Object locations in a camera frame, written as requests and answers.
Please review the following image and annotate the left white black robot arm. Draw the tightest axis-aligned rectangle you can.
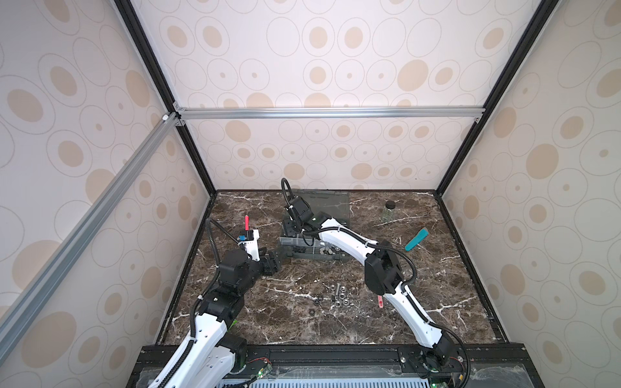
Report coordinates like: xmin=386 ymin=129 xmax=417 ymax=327
xmin=150 ymin=230 xmax=281 ymax=387

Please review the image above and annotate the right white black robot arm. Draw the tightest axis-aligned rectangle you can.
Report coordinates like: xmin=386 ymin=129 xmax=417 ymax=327
xmin=283 ymin=190 xmax=471 ymax=373

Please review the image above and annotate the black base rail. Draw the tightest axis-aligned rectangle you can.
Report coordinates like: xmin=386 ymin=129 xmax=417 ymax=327
xmin=127 ymin=343 xmax=544 ymax=388

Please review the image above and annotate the cluster of silver hex nuts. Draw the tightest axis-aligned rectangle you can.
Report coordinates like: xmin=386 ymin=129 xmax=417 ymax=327
xmin=313 ymin=283 xmax=360 ymax=308

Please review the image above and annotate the left diagonal aluminium frame bar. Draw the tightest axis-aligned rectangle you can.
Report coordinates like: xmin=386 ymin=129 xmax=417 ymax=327
xmin=1 ymin=112 xmax=180 ymax=362

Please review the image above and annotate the grey compartment organizer box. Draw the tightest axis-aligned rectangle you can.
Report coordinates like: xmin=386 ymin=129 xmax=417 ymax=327
xmin=278 ymin=190 xmax=352 ymax=262

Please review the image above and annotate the horizontal aluminium frame bar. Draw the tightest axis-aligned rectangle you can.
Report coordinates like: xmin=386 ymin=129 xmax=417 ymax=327
xmin=178 ymin=106 xmax=485 ymax=121

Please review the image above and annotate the small black-lidded glass jar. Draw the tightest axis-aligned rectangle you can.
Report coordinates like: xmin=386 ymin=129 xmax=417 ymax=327
xmin=382 ymin=200 xmax=396 ymax=222

